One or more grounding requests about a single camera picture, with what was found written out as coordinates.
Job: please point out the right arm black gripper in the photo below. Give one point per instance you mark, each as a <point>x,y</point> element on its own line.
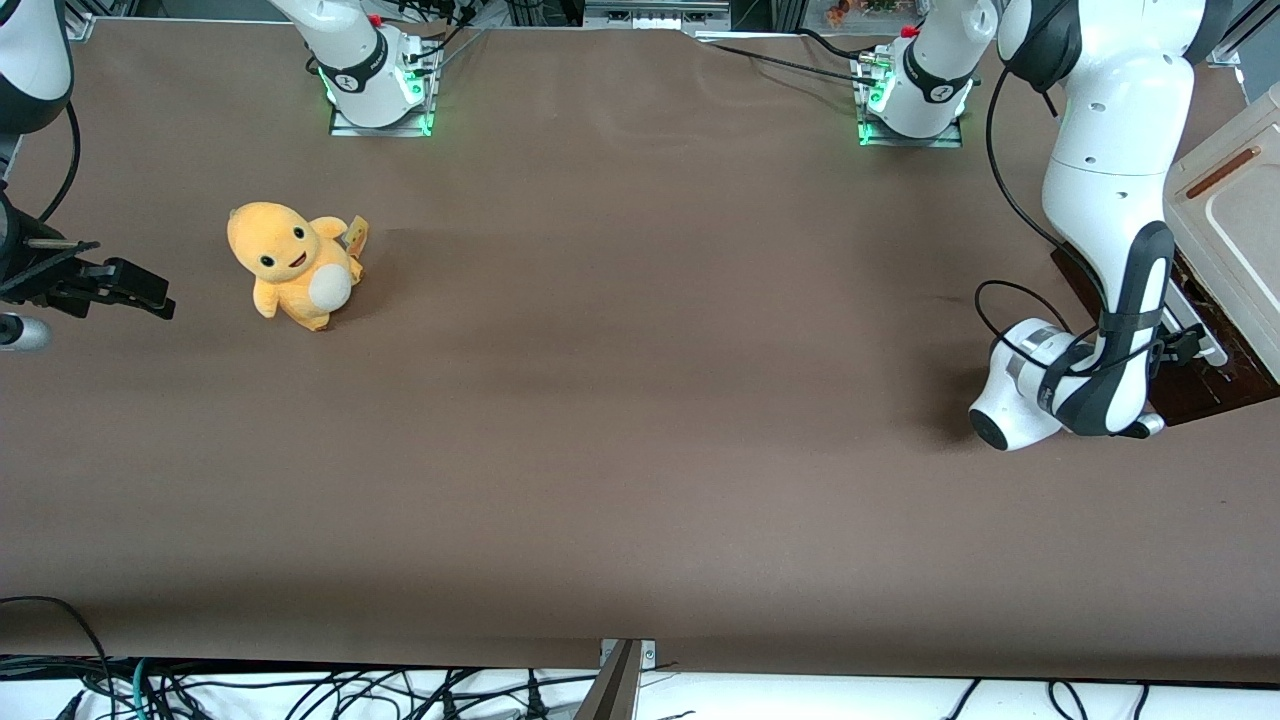
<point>38,278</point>

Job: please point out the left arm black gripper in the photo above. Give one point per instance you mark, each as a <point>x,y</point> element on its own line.
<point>1181,346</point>

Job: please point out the dark wood drawer front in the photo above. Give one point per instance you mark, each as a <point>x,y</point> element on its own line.
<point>1200,395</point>

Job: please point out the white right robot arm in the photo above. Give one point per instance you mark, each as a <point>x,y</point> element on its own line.
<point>360,70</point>

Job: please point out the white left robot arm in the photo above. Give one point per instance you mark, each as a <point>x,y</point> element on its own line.
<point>1110,120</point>

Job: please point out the yellow plush toy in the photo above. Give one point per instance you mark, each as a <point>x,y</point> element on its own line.
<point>285,255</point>

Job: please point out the orange background objects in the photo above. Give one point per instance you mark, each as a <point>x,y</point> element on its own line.
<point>840,12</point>

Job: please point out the brown table cover sheet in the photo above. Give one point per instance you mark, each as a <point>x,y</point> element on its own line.
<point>640,400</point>

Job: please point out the grey equipment box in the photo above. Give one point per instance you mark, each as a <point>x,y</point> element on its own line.
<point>655,14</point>

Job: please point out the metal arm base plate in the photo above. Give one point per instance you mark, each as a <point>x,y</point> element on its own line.
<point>950,140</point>
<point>345,125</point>

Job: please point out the aluminium frame profile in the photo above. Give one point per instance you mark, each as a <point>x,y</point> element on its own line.
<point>80,25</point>
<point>1240,42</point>

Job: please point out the grey mount bar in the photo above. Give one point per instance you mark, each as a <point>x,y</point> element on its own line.
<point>612,695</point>

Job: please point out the metal bracket plate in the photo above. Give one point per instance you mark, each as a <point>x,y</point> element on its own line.
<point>648,652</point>

